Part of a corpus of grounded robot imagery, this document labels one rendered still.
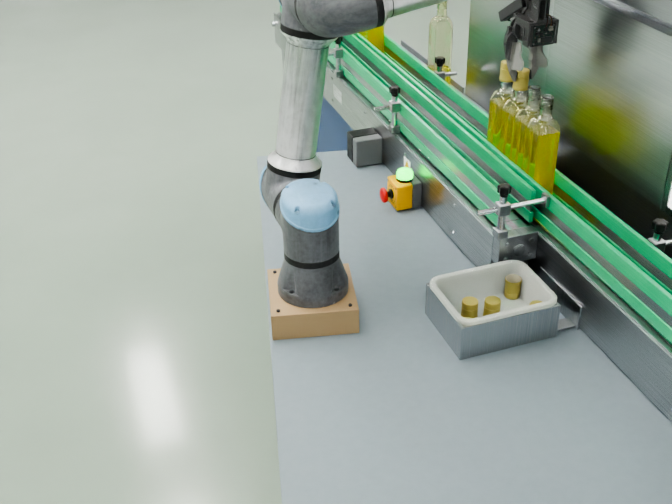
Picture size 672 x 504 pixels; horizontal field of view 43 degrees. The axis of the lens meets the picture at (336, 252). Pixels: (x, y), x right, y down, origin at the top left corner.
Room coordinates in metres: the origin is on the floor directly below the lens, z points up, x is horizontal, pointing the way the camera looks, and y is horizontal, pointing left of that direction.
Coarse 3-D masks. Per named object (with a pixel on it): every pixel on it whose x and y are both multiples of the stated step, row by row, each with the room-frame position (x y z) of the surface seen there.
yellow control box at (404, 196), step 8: (392, 176) 2.00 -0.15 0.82; (392, 184) 1.97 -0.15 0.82; (400, 184) 1.96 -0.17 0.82; (408, 184) 1.95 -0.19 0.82; (416, 184) 1.96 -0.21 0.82; (392, 192) 1.96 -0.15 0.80; (400, 192) 1.94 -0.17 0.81; (408, 192) 1.95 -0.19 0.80; (416, 192) 1.96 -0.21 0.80; (392, 200) 1.97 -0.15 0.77; (400, 200) 1.94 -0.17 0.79; (408, 200) 1.95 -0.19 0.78; (416, 200) 1.96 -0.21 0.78; (400, 208) 1.94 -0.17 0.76; (408, 208) 1.95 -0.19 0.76
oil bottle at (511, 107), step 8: (504, 104) 1.86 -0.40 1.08; (512, 104) 1.83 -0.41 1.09; (520, 104) 1.83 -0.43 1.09; (504, 112) 1.85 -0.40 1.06; (512, 112) 1.82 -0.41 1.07; (504, 120) 1.85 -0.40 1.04; (512, 120) 1.82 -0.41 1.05; (504, 128) 1.85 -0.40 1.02; (512, 128) 1.82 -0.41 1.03; (504, 136) 1.84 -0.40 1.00; (512, 136) 1.82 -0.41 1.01; (504, 144) 1.84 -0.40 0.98; (512, 144) 1.82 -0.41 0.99; (504, 152) 1.84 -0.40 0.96
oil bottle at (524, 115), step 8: (520, 112) 1.79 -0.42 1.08; (528, 112) 1.78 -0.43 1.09; (536, 112) 1.78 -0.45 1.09; (520, 120) 1.78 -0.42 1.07; (528, 120) 1.76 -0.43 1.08; (520, 128) 1.78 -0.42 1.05; (520, 136) 1.78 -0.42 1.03; (520, 144) 1.78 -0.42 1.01; (512, 152) 1.80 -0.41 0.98; (520, 152) 1.77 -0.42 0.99; (512, 160) 1.80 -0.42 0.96; (520, 160) 1.77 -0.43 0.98
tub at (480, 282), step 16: (464, 272) 1.52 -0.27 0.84; (480, 272) 1.53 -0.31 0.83; (496, 272) 1.54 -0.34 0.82; (512, 272) 1.55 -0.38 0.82; (528, 272) 1.51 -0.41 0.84; (432, 288) 1.47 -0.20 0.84; (448, 288) 1.50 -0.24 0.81; (464, 288) 1.51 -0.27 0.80; (480, 288) 1.53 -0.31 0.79; (496, 288) 1.54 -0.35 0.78; (528, 288) 1.50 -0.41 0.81; (544, 288) 1.45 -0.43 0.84; (448, 304) 1.40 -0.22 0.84; (480, 304) 1.50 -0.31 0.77; (512, 304) 1.50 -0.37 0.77; (528, 304) 1.49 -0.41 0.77; (544, 304) 1.40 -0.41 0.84; (464, 320) 1.35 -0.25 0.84; (480, 320) 1.35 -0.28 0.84
